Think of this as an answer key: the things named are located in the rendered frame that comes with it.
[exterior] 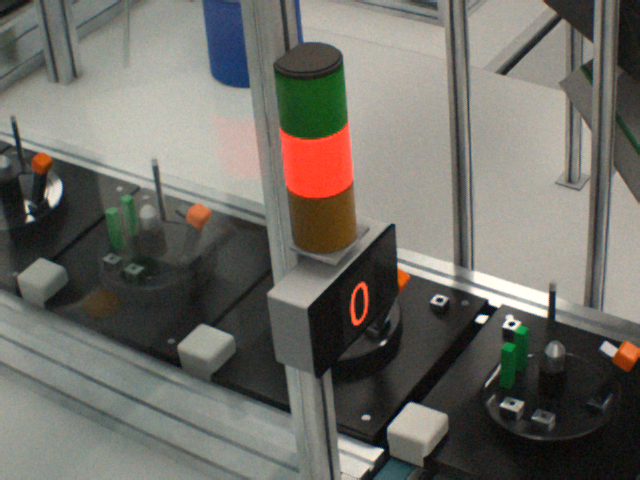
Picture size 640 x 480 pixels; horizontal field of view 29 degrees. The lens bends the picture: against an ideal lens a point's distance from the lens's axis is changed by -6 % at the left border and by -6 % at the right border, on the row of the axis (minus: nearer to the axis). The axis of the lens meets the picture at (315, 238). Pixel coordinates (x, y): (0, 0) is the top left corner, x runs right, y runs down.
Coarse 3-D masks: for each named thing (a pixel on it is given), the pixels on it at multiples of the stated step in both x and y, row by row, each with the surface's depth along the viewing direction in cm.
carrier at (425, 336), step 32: (416, 288) 141; (448, 288) 140; (416, 320) 137; (448, 320) 136; (352, 352) 130; (384, 352) 132; (416, 352) 132; (448, 352) 133; (352, 384) 129; (384, 384) 129; (416, 384) 129; (352, 416) 126; (384, 416) 125
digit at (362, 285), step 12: (372, 264) 103; (360, 276) 102; (372, 276) 103; (348, 288) 100; (360, 288) 102; (372, 288) 104; (348, 300) 101; (360, 300) 103; (372, 300) 105; (348, 312) 102; (360, 312) 103; (372, 312) 105; (348, 324) 102; (360, 324) 104; (348, 336) 103
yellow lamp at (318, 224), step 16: (288, 192) 97; (352, 192) 97; (304, 208) 96; (320, 208) 96; (336, 208) 96; (352, 208) 98; (304, 224) 97; (320, 224) 97; (336, 224) 97; (352, 224) 99; (304, 240) 98; (320, 240) 98; (336, 240) 98; (352, 240) 99
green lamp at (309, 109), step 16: (288, 80) 90; (304, 80) 90; (320, 80) 90; (336, 80) 91; (288, 96) 91; (304, 96) 91; (320, 96) 91; (336, 96) 91; (288, 112) 92; (304, 112) 91; (320, 112) 91; (336, 112) 92; (288, 128) 93; (304, 128) 92; (320, 128) 92; (336, 128) 93
